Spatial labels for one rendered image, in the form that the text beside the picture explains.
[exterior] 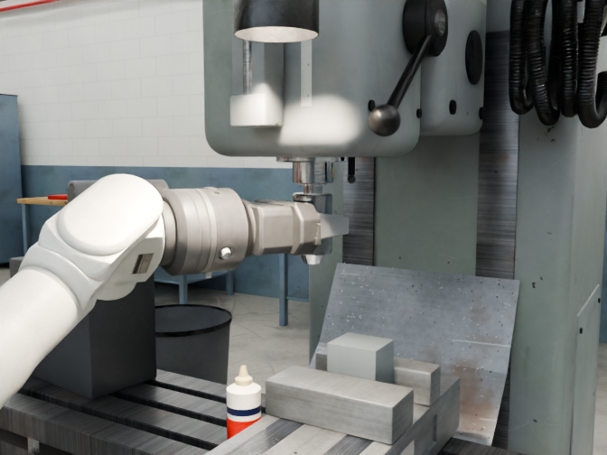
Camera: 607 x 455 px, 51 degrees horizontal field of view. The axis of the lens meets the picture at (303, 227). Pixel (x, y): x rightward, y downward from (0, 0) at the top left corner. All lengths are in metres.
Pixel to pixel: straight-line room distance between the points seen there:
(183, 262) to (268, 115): 0.17
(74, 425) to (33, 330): 0.40
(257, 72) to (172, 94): 5.95
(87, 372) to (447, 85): 0.64
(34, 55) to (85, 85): 0.91
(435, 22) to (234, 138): 0.25
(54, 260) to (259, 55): 0.27
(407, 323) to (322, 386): 0.40
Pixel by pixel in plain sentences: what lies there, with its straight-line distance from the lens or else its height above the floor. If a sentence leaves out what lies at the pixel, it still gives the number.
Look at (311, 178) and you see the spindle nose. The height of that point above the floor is 1.29.
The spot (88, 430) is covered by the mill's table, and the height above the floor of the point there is 0.96.
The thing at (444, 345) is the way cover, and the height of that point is 1.01.
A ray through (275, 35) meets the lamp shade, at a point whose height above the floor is 1.42.
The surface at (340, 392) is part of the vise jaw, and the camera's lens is 0.68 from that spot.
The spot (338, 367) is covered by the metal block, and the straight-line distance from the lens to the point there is 0.73.
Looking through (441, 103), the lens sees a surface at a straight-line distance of 0.79.
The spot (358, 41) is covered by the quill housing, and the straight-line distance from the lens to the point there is 0.63.
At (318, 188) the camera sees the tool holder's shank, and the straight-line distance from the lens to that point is 0.73.
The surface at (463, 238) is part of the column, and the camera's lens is 1.06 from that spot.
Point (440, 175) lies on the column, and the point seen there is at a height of 1.28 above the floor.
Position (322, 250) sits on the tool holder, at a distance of 0.73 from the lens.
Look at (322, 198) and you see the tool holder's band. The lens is 0.72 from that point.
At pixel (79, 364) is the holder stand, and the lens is 1.00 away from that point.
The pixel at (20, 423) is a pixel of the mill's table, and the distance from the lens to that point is 1.00.
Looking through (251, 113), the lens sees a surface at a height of 1.35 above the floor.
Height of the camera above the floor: 1.31
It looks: 6 degrees down
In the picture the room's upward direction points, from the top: straight up
